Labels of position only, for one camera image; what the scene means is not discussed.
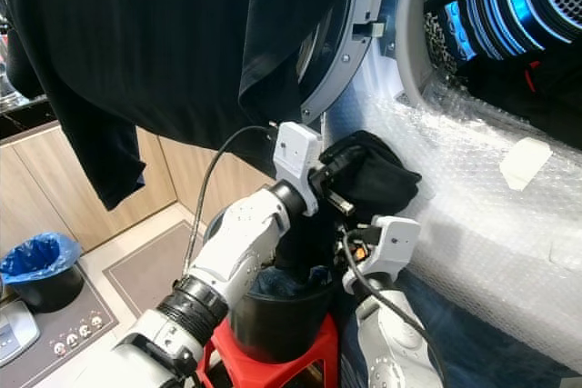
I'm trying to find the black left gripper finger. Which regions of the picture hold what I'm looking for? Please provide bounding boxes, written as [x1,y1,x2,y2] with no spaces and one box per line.
[323,131,396,176]
[346,163,419,222]

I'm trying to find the blue garment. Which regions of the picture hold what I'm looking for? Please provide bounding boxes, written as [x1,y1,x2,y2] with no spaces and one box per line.
[253,264,333,298]

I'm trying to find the black plastic bucket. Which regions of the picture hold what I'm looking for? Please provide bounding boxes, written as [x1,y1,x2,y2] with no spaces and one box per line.
[205,211,337,363]

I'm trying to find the white tape piece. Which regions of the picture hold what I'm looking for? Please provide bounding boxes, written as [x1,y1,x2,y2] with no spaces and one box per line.
[500,138,554,192]

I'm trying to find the red plastic stool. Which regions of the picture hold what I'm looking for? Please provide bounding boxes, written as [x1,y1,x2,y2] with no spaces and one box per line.
[198,313,342,388]

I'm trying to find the blue jeans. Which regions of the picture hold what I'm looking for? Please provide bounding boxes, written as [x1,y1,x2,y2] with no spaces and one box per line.
[336,270,582,388]

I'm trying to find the red garment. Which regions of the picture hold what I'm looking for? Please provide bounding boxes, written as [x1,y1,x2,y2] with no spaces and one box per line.
[521,61,542,94]

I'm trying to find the blue bin bag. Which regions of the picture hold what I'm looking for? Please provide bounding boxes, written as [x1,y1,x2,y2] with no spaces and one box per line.
[0,232,83,284]

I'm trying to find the wooden cabinet with black top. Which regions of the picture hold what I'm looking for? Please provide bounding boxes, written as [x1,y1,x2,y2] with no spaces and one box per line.
[0,102,210,257]

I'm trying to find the white flat scale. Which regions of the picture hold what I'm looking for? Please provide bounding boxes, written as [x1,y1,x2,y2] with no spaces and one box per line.
[0,300,42,366]

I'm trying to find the grey panda print floor mat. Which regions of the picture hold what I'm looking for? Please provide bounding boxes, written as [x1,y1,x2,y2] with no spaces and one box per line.
[18,293,119,388]
[102,224,212,316]

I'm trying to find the black trash bin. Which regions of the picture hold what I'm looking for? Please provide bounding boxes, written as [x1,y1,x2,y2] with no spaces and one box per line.
[9,261,83,314]

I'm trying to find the large black hanging shirt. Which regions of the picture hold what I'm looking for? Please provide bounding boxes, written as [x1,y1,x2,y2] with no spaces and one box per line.
[0,0,374,212]

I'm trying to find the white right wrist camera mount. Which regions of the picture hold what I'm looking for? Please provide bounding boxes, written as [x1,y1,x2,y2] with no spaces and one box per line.
[364,215,422,282]

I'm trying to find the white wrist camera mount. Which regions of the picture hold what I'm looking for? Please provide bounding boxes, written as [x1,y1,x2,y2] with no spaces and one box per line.
[364,215,422,282]
[273,122,325,216]

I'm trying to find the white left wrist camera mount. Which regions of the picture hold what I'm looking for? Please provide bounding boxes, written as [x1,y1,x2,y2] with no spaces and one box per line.
[273,122,325,216]

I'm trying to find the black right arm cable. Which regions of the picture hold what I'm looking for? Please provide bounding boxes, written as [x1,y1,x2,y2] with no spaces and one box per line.
[344,234,447,388]

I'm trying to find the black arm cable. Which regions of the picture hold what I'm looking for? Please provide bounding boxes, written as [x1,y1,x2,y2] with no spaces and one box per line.
[186,126,278,271]
[344,234,447,388]

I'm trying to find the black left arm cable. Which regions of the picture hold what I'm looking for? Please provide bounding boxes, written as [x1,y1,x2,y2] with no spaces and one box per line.
[186,126,278,271]

